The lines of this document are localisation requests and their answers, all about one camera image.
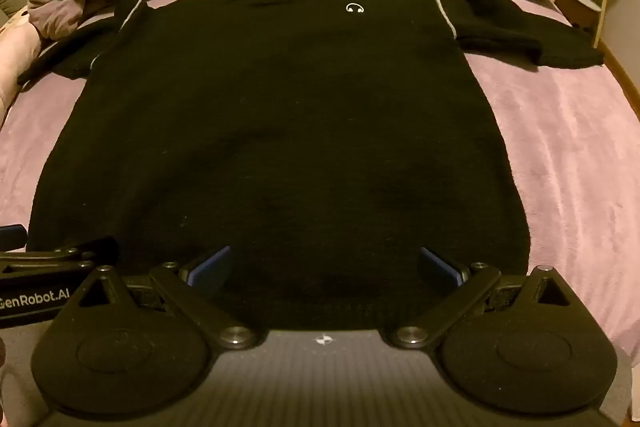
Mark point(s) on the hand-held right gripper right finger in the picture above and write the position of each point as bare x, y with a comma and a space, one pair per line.
440, 265

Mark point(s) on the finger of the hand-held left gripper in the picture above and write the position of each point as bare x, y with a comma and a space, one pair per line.
95, 249
11, 237

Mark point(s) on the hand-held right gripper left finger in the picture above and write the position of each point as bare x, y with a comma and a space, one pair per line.
214, 266

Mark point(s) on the black short-sleeved knit shirt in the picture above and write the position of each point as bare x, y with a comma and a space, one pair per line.
280, 147

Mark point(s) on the purple fleece bed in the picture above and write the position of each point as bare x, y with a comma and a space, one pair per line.
565, 157

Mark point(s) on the pink plush toy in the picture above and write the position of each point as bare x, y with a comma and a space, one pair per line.
17, 57

